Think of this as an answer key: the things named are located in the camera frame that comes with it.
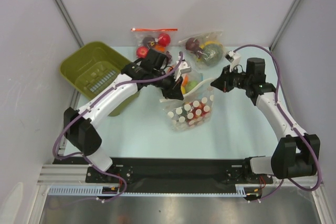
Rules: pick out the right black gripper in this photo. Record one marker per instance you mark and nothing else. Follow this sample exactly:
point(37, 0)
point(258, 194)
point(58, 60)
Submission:
point(226, 80)

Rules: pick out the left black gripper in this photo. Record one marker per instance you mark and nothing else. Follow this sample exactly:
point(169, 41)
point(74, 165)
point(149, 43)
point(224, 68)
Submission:
point(174, 90)

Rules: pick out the polka dot strawberry bag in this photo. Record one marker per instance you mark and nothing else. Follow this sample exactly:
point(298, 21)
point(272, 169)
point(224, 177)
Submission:
point(194, 110)

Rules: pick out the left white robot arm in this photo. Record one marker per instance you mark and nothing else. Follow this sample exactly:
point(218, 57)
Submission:
point(80, 126)

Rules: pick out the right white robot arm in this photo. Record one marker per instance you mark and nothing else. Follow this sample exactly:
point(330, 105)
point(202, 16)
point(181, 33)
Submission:
point(297, 151)

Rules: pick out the clear bag with melon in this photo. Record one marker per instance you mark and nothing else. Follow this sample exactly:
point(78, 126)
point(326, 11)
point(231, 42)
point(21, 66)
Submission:
point(205, 49)

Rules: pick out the red zip fruit bag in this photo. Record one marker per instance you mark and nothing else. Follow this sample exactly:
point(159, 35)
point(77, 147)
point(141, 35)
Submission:
point(160, 39)

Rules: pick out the olive green plastic basket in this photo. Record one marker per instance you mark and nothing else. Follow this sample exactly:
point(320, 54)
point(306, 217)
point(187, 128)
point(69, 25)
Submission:
point(92, 68)

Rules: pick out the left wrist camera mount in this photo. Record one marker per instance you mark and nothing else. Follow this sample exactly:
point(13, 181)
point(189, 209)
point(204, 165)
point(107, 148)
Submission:
point(183, 69)

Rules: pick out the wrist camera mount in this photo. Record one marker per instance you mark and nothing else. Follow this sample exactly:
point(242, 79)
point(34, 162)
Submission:
point(233, 58)
point(183, 69)

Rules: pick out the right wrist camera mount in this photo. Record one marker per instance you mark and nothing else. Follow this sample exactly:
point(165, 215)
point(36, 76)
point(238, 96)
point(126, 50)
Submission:
point(233, 58)

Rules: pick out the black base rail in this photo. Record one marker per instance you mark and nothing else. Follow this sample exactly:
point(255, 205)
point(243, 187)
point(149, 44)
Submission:
point(186, 173)

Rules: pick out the white cable duct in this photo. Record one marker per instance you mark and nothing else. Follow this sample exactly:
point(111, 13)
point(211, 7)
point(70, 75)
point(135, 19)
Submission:
point(113, 190)

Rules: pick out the aluminium frame post right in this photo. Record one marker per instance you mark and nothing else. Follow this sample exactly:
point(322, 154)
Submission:
point(285, 22)

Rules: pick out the aluminium frame post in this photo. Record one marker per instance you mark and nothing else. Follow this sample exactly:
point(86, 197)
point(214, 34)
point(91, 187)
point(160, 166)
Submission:
point(285, 22)
point(69, 22)

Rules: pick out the aluminium frame post left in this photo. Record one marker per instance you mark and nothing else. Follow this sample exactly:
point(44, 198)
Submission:
point(69, 22)

